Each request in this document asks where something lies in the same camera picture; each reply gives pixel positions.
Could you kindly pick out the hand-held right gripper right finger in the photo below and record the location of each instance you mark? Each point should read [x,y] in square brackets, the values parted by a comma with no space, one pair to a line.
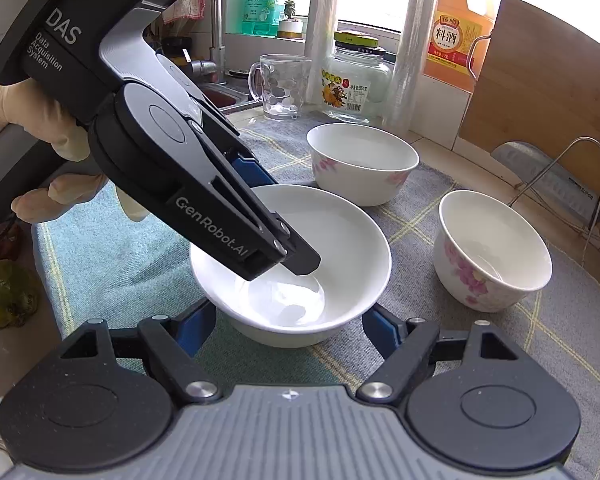
[380,332]

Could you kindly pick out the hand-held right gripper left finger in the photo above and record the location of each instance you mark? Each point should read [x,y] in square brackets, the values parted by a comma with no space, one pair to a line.
[202,322]

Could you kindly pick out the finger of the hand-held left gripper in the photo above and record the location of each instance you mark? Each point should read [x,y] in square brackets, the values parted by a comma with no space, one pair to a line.
[300,257]
[263,176]

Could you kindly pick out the plain white bowl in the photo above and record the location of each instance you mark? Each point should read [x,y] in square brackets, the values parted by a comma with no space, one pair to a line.
[340,250]

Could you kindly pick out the white bowl with pink flowers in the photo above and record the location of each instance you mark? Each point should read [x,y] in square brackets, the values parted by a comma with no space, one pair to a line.
[362,155]
[495,250]

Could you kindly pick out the person's left hand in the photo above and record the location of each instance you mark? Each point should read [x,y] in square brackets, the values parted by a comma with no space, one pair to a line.
[10,105]

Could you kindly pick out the clear glass mug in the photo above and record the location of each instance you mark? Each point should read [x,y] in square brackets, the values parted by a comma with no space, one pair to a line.
[282,90]

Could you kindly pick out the kitchen sink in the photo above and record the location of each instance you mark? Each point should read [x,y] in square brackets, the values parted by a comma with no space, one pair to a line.
[220,95]

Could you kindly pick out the pink dishcloth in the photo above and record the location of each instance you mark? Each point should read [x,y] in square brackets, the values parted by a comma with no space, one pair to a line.
[185,7]

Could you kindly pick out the grey and teal checked towel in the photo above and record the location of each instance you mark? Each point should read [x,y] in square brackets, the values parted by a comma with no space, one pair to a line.
[110,260]

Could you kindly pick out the glass jar with yellow lid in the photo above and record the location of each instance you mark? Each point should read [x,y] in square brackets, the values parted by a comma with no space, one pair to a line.
[357,85]

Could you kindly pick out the metal faucet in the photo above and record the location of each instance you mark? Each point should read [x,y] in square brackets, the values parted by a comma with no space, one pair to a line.
[217,20]

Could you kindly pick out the short plastic wrap roll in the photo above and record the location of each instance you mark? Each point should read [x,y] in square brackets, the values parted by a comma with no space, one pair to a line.
[322,40]

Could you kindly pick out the small potted plant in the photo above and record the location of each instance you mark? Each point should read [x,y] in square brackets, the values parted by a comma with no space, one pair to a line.
[292,22]

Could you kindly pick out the crumpled yellow bag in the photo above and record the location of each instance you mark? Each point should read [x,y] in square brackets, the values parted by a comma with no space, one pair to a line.
[7,295]

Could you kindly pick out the tall plastic wrap roll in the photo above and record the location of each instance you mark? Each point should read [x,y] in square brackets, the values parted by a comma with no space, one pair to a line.
[412,45]

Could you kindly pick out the orange cooking wine jug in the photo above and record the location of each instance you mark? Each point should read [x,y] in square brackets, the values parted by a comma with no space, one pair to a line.
[457,35]

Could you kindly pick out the bamboo cutting board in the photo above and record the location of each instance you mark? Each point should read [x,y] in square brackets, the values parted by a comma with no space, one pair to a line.
[540,75]

